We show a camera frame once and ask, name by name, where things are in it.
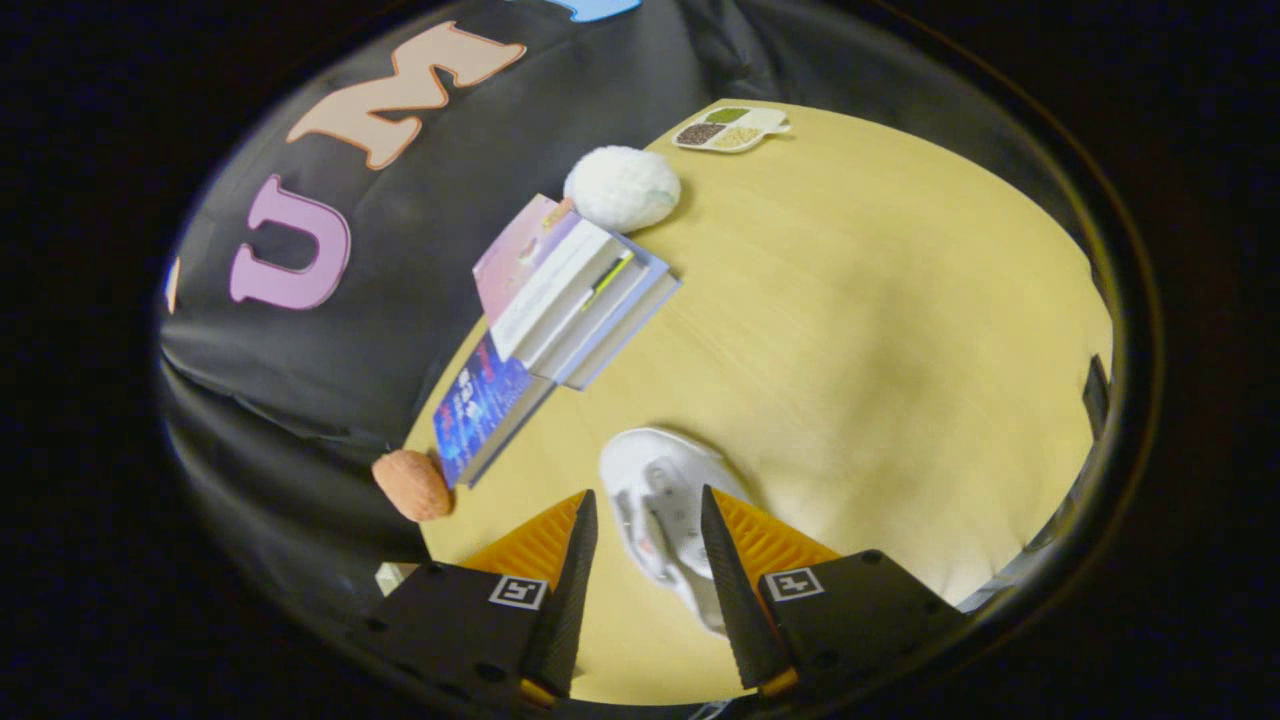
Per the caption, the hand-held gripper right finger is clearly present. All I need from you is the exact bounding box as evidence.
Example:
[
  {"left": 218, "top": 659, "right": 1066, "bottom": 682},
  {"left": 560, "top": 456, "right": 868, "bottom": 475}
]
[{"left": 700, "top": 485, "right": 969, "bottom": 698}]

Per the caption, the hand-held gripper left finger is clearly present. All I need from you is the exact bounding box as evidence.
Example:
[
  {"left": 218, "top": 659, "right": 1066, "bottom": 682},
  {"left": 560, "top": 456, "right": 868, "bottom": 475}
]
[{"left": 362, "top": 489, "right": 599, "bottom": 709}]

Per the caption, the white shoe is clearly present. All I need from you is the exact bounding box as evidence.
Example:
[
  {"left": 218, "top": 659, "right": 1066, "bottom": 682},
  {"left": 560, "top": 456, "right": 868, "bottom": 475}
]
[{"left": 598, "top": 427, "right": 753, "bottom": 638}]

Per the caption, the orange fuzzy round plush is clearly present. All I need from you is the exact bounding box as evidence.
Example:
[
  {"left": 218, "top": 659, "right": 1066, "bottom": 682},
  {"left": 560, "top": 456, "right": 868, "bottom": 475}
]
[{"left": 371, "top": 449, "right": 454, "bottom": 523}]

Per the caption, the white cover book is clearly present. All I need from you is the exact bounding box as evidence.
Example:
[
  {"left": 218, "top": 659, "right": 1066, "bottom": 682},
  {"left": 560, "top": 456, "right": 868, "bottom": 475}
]
[{"left": 525, "top": 250, "right": 656, "bottom": 379}]

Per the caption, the grey blue cover book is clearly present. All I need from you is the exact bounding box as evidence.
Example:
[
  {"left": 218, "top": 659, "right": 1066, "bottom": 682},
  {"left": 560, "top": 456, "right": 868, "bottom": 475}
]
[{"left": 560, "top": 262, "right": 683, "bottom": 392}]

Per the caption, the green black pen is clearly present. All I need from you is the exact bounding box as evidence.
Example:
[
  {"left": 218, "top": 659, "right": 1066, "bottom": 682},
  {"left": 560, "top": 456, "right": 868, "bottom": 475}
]
[{"left": 582, "top": 249, "right": 637, "bottom": 311}]

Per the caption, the pink cover book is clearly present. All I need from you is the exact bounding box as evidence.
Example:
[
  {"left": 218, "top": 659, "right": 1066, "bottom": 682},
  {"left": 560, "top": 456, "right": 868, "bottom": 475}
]
[{"left": 472, "top": 194, "right": 633, "bottom": 363}]

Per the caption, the white fluffy ball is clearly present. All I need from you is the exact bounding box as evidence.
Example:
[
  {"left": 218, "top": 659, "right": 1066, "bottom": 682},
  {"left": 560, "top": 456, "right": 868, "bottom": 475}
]
[{"left": 563, "top": 145, "right": 683, "bottom": 234}]

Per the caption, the white divided grain dish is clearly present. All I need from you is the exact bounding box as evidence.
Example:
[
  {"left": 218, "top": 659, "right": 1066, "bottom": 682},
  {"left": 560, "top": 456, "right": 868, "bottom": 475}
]
[{"left": 672, "top": 105, "right": 791, "bottom": 154}]

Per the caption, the black backdrop cloth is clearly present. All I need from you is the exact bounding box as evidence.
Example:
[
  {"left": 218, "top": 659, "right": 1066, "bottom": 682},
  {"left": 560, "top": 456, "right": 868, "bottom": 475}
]
[{"left": 158, "top": 0, "right": 1101, "bottom": 611}]

